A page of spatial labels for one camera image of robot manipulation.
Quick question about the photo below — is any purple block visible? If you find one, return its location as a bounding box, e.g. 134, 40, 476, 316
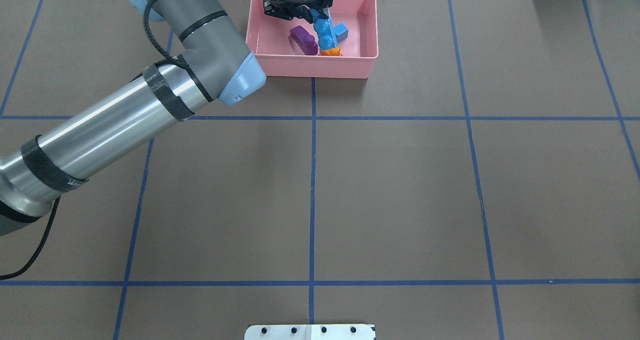
289, 25, 319, 56

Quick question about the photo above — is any long blue block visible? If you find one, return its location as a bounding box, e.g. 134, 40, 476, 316
309, 8, 339, 51

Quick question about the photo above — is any small blue block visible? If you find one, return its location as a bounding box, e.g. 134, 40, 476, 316
333, 23, 349, 43

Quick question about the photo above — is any orange block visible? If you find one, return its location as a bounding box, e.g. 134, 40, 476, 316
319, 46, 343, 56

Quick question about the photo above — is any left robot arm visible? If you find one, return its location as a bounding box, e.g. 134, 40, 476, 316
1, 0, 266, 235

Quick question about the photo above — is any pink plastic box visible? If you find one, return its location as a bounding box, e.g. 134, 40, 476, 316
246, 0, 378, 79

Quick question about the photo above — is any brown paper table mat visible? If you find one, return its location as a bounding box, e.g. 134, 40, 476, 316
1, 0, 639, 340

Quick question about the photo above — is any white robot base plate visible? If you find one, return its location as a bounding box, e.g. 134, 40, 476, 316
244, 324, 377, 340

